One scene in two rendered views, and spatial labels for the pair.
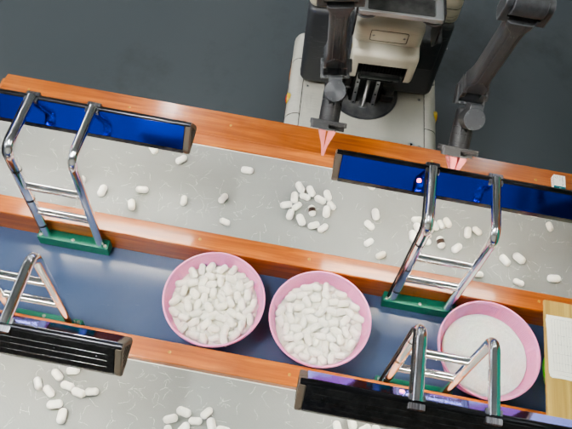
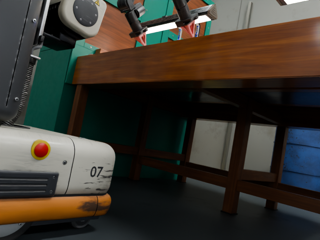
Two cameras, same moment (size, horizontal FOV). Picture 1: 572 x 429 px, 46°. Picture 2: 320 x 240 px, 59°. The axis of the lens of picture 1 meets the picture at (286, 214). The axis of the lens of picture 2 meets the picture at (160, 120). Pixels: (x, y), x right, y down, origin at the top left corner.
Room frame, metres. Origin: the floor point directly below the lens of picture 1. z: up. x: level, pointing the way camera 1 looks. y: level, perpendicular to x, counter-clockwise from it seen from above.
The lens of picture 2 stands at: (2.20, 0.76, 0.31)
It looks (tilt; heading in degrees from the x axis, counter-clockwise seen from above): 5 degrees up; 222
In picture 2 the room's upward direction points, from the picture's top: 10 degrees clockwise
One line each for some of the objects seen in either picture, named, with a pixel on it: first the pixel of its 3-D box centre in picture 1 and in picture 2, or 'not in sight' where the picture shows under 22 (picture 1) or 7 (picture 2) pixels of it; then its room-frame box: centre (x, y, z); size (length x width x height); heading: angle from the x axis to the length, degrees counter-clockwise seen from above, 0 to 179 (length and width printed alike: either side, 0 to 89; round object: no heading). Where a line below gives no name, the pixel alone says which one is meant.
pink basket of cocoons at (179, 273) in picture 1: (214, 304); not in sight; (0.69, 0.16, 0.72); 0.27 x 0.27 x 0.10
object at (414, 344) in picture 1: (430, 398); not in sight; (0.47, -0.38, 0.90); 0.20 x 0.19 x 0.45; 87
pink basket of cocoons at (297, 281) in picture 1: (318, 323); not in sight; (0.68, -0.12, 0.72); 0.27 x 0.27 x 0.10
